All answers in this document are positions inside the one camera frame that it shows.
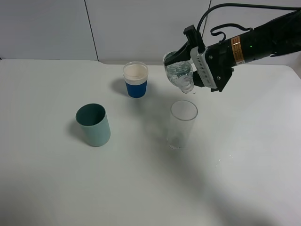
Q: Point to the green plastic cup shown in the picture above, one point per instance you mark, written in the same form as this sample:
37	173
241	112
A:
93	121

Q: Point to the clear bottle green label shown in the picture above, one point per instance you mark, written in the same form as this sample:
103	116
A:
181	75

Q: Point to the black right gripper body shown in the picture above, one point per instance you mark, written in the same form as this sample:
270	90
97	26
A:
220	60

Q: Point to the blue white paper cup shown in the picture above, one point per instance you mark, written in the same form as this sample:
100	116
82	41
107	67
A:
136	76

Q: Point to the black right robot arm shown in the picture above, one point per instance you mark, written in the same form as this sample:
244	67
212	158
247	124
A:
278	37

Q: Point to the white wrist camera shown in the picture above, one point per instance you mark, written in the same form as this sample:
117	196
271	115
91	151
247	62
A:
202	68

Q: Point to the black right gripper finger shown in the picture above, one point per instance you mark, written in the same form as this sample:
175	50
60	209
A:
183	54

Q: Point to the clear tall glass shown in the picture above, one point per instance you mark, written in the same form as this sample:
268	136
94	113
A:
182	116

